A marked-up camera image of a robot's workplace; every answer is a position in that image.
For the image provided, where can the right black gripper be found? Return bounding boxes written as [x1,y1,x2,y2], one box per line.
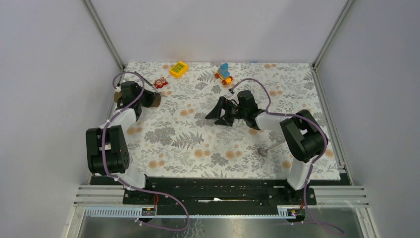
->
[205,96,247,127]

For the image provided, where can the metal spoon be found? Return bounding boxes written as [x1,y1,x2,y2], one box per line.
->
[257,141,285,157]

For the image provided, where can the brown cloth napkin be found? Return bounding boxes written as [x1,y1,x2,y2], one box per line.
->
[114,90,161,108]

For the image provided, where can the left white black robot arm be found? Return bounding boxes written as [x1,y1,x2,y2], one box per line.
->
[86,81,161,204]

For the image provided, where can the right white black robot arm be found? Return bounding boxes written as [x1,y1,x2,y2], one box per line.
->
[205,90,328,204]

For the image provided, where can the red toy block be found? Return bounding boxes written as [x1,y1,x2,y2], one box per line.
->
[154,77,168,89]

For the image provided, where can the blue orange toy car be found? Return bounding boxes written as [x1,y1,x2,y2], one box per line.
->
[214,63,233,85]

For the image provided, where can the floral tablecloth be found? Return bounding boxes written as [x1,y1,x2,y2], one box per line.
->
[124,62,327,179]

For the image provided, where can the yellow toy block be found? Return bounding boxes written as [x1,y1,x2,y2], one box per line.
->
[169,61,189,79]

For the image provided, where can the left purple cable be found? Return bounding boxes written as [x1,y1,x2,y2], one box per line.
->
[101,71,191,232]

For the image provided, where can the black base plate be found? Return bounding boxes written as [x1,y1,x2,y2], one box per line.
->
[90,177,353,216]

